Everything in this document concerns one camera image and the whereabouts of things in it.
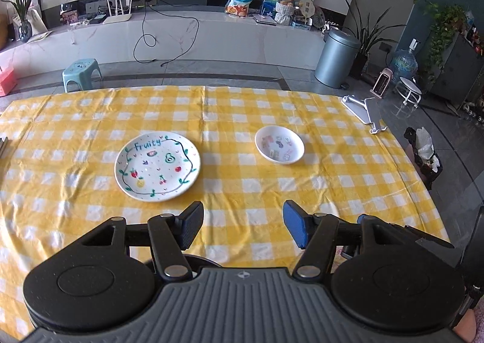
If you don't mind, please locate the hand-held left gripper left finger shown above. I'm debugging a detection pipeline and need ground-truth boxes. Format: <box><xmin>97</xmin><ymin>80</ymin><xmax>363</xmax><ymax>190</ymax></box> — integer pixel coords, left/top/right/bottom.
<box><xmin>81</xmin><ymin>201</ymin><xmax>205</xmax><ymax>280</ymax></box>

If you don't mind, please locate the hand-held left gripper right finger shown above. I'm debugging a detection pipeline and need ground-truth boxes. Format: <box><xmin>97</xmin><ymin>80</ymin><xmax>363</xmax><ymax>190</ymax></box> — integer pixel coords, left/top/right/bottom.
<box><xmin>283</xmin><ymin>200</ymin><xmax>403</xmax><ymax>280</ymax></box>

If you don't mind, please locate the white fruit-painted plate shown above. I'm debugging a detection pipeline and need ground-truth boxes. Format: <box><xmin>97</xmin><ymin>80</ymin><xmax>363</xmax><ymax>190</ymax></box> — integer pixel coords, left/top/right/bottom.
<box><xmin>114</xmin><ymin>131</ymin><xmax>201</xmax><ymax>202</ymax></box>

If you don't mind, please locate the small white patterned dish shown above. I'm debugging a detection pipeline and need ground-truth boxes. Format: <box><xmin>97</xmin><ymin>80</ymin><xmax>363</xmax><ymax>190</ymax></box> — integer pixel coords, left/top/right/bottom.
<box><xmin>254</xmin><ymin>124</ymin><xmax>305</xmax><ymax>165</ymax></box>

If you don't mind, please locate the person's right forearm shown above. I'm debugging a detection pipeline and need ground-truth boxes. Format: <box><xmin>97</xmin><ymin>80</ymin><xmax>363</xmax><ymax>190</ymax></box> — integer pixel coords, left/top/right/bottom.
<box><xmin>453</xmin><ymin>309</ymin><xmax>478</xmax><ymax>343</ymax></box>

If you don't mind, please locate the black trash bag with tissue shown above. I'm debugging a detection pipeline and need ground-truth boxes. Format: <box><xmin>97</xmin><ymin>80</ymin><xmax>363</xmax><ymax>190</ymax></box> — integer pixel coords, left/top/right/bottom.
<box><xmin>404</xmin><ymin>127</ymin><xmax>443</xmax><ymax>190</ymax></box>

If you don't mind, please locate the white phone stand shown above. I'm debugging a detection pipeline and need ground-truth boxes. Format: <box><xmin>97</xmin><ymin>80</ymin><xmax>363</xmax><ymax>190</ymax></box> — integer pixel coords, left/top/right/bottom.
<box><xmin>341</xmin><ymin>95</ymin><xmax>389</xmax><ymax>135</ymax></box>

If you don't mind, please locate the yellow checked tablecloth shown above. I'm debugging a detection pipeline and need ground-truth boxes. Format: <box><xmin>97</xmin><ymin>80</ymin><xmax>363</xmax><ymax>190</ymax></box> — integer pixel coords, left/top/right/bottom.
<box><xmin>0</xmin><ymin>85</ymin><xmax>450</xmax><ymax>340</ymax></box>

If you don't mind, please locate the pink and white heater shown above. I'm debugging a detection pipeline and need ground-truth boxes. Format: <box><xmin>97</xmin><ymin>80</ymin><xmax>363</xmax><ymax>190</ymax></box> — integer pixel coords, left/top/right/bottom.
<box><xmin>371</xmin><ymin>68</ymin><xmax>396</xmax><ymax>97</ymax></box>

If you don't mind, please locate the white round stool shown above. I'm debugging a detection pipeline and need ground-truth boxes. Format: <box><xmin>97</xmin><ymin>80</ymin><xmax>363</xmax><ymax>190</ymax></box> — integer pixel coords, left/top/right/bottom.
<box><xmin>395</xmin><ymin>77</ymin><xmax>421</xmax><ymax>109</ymax></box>

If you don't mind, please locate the blue water bottle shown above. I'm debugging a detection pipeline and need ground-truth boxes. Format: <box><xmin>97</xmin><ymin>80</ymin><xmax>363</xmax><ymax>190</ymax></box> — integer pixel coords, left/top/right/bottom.
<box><xmin>389</xmin><ymin>37</ymin><xmax>420</xmax><ymax>81</ymax></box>

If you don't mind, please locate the grey trash can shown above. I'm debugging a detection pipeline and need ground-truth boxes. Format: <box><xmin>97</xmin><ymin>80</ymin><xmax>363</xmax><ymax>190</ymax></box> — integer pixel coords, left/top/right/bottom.
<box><xmin>315</xmin><ymin>29</ymin><xmax>361</xmax><ymax>89</ymax></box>

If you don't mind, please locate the dark grey cabinet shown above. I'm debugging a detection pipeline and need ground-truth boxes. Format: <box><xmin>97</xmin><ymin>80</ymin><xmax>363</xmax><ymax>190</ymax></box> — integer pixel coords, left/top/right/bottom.
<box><xmin>431</xmin><ymin>31</ymin><xmax>484</xmax><ymax>110</ymax></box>

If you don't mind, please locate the potted long-leaf plant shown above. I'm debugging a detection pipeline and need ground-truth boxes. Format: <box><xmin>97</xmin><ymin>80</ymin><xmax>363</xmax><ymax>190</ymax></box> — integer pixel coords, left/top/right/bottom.
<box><xmin>342</xmin><ymin>0</ymin><xmax>407</xmax><ymax>81</ymax></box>

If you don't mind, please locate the white tv cabinet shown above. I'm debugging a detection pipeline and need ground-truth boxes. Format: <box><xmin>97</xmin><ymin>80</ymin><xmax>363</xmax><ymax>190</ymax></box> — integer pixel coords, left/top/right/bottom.
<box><xmin>0</xmin><ymin>10</ymin><xmax>329</xmax><ymax>72</ymax></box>

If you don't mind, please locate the green plastic stool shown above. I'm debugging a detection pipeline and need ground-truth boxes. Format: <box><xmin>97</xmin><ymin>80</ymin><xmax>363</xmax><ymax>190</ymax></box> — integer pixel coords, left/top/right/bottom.
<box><xmin>62</xmin><ymin>58</ymin><xmax>103</xmax><ymax>93</ymax></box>

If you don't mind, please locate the green climbing plant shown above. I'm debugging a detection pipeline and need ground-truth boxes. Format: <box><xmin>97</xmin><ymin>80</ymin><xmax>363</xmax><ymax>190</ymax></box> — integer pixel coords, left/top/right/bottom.
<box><xmin>389</xmin><ymin>0</ymin><xmax>473</xmax><ymax>82</ymax></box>

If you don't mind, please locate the round paper fan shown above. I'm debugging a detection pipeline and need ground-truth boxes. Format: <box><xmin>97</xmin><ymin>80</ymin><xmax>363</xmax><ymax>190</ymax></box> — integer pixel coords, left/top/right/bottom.
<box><xmin>298</xmin><ymin>0</ymin><xmax>316</xmax><ymax>26</ymax></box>

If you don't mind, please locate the white router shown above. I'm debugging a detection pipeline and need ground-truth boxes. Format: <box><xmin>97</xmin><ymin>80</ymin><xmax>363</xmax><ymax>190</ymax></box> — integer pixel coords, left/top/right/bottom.
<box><xmin>103</xmin><ymin>0</ymin><xmax>133</xmax><ymax>25</ymax></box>

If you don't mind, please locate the blue snack bag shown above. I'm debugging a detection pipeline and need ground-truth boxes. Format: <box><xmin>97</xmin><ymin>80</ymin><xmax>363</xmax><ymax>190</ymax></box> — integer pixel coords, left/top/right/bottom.
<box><xmin>225</xmin><ymin>0</ymin><xmax>258</xmax><ymax>18</ymax></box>

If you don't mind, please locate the pink box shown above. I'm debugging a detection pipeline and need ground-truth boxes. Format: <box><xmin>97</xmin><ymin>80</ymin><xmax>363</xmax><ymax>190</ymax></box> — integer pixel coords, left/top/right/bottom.
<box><xmin>0</xmin><ymin>67</ymin><xmax>18</xmax><ymax>97</ymax></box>

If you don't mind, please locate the white paper bag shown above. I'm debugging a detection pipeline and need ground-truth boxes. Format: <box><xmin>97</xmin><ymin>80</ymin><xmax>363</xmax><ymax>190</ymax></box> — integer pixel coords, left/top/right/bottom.
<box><xmin>28</xmin><ymin>6</ymin><xmax>51</xmax><ymax>36</ymax></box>

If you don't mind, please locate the orchid plant in glass vase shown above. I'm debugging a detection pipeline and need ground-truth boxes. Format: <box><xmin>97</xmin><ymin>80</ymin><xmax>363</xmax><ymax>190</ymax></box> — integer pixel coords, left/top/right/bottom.
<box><xmin>2</xmin><ymin>0</ymin><xmax>46</xmax><ymax>43</ymax></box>

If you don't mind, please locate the black cable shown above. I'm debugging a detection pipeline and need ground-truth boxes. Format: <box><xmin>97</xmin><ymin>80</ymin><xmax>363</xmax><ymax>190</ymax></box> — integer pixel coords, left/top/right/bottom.
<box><xmin>133</xmin><ymin>10</ymin><xmax>200</xmax><ymax>65</ymax></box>

